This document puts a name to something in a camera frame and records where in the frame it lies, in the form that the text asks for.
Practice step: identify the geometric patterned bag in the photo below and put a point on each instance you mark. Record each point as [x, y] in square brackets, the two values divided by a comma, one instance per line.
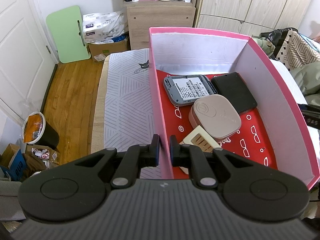
[297, 50]

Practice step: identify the grey fabric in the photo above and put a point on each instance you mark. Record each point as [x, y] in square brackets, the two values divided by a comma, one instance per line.
[8, 190]

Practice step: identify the light wooden table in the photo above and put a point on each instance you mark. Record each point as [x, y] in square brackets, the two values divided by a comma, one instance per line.
[98, 100]

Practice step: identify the black trash bin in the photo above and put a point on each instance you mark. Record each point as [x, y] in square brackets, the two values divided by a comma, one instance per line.
[48, 135]

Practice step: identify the beige hair clip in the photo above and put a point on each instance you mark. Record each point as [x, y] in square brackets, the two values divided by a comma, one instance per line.
[200, 137]

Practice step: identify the olive green jacket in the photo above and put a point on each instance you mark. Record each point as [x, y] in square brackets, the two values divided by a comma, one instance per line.
[307, 80]

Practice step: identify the light wooden wardrobe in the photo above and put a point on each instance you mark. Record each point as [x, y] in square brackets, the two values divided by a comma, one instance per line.
[250, 2]

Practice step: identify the black rectangular case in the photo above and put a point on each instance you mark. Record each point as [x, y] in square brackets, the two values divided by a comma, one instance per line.
[232, 90]

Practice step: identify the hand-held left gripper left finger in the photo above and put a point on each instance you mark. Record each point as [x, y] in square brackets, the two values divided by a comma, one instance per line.
[155, 150]

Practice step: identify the brown paper bag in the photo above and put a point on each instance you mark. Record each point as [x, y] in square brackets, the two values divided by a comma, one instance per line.
[32, 165]

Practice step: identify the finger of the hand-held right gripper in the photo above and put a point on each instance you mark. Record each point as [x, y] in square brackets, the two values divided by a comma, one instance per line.
[311, 116]

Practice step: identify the pink cardboard box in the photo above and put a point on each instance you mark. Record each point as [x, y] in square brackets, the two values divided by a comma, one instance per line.
[156, 92]

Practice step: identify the orange plastic bag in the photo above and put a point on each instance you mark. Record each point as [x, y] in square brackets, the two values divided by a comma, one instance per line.
[33, 126]

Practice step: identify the blue cardboard box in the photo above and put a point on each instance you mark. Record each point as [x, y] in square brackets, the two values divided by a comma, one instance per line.
[13, 161]

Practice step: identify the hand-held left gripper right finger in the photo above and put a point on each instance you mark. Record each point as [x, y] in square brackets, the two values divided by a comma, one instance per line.
[174, 152]

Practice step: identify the pink rounded case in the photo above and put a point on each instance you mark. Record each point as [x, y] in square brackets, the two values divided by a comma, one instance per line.
[215, 115]

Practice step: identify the brown cardboard box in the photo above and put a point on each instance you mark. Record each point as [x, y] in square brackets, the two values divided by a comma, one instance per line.
[107, 50]

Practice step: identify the grey device with white label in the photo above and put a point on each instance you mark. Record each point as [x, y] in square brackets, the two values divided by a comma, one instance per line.
[185, 87]

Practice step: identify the green folding table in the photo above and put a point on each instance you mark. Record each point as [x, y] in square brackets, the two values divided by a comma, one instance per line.
[65, 35]

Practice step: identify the white door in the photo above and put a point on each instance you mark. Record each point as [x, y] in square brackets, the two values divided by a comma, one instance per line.
[17, 55]

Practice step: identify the tissue roll pack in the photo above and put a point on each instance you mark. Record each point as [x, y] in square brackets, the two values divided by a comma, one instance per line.
[105, 26]

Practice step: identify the wooden bookshelf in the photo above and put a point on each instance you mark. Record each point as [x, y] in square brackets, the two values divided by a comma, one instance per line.
[160, 22]

